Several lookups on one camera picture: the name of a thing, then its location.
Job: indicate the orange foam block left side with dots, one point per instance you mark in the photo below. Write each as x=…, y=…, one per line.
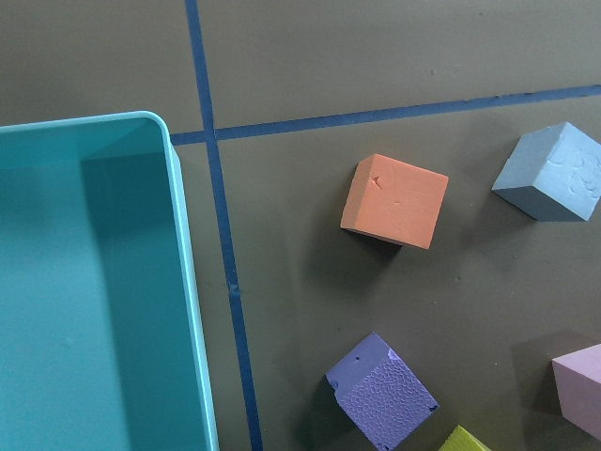
x=394, y=201

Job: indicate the purple foam block left side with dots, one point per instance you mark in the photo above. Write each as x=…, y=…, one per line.
x=380, y=394

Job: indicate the teal plastic bin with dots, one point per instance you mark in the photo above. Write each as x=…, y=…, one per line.
x=102, y=343

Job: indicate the light blue foam block left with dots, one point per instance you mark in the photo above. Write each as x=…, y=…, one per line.
x=553, y=175

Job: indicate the yellow foam block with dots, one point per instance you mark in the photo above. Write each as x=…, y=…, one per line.
x=461, y=440

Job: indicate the pink foam block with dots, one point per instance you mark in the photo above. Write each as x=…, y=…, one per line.
x=577, y=377

